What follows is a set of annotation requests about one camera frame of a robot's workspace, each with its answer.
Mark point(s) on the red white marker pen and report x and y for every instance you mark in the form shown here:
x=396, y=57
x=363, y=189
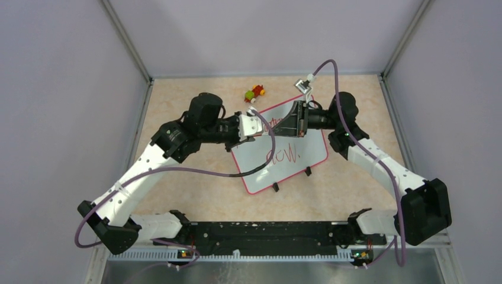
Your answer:
x=265, y=132

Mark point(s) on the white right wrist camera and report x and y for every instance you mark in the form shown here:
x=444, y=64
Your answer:
x=305, y=86

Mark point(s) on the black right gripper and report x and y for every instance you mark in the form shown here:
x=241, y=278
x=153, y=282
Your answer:
x=295, y=123

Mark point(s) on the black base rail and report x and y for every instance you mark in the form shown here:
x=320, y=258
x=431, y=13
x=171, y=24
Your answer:
x=295, y=238

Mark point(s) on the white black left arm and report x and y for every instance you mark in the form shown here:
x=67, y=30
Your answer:
x=111, y=215

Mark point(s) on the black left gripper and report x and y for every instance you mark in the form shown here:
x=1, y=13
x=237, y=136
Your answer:
x=234, y=119

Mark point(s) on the grey cable duct strip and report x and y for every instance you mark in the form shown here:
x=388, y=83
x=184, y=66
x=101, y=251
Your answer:
x=174, y=255

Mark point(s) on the colourful toy car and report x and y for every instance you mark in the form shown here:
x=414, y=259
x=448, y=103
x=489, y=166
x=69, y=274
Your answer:
x=252, y=94

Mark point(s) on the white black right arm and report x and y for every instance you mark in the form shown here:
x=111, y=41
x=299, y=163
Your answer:
x=423, y=207

